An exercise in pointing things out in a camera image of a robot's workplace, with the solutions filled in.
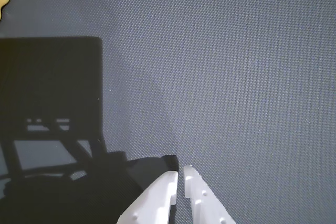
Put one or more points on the dark grey textured mat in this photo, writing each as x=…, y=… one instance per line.
x=236, y=77

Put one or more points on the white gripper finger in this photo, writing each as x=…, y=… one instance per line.
x=203, y=203
x=155, y=200

